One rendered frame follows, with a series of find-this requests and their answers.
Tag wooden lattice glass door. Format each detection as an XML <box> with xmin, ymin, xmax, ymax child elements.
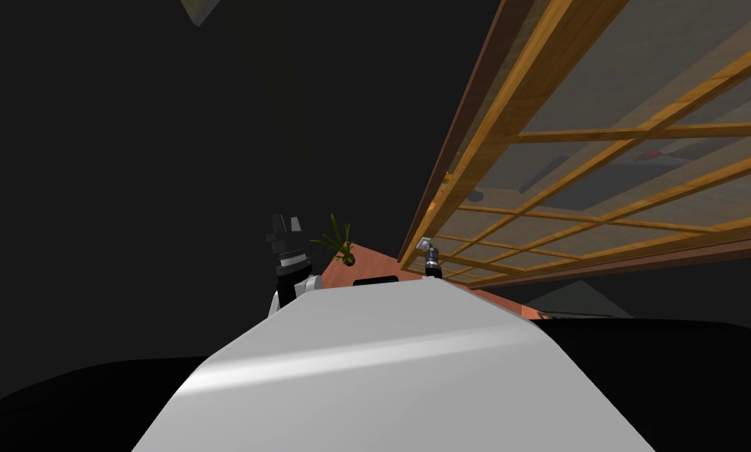
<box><xmin>396</xmin><ymin>0</ymin><xmax>751</xmax><ymax>291</ymax></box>

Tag green potted plant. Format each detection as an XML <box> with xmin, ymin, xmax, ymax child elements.
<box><xmin>309</xmin><ymin>213</ymin><xmax>358</xmax><ymax>268</ymax></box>

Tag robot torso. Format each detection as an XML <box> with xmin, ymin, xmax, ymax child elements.
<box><xmin>129</xmin><ymin>275</ymin><xmax>658</xmax><ymax>452</ymax></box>

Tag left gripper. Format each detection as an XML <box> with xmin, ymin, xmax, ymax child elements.
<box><xmin>264</xmin><ymin>213</ymin><xmax>306</xmax><ymax>256</ymax></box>

